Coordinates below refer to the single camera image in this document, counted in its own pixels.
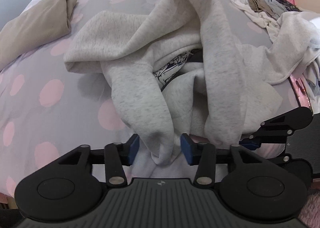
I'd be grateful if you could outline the light blue grey garment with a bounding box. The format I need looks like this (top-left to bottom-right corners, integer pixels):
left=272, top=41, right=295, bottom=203
left=264, top=0, right=287, bottom=20

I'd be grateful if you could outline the brown patterned garment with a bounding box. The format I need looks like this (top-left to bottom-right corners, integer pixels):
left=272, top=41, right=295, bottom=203
left=248, top=0, right=268, bottom=12

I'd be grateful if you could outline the polka dot bed cover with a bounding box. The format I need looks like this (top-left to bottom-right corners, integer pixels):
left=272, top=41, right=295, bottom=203
left=1, top=0, right=298, bottom=197

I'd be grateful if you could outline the dark floral garment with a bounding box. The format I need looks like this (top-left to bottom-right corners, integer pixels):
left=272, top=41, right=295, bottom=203
left=276, top=0, right=302, bottom=12

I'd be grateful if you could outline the light grey sweatshirt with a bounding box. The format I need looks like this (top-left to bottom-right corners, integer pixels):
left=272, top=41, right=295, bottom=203
left=64, top=0, right=319, bottom=165

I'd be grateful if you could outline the folded beige garment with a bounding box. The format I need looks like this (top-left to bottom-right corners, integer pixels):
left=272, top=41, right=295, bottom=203
left=1, top=0, right=78, bottom=69

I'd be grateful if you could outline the white garment pile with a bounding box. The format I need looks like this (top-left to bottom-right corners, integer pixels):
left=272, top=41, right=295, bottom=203
left=231, top=0, right=279, bottom=41

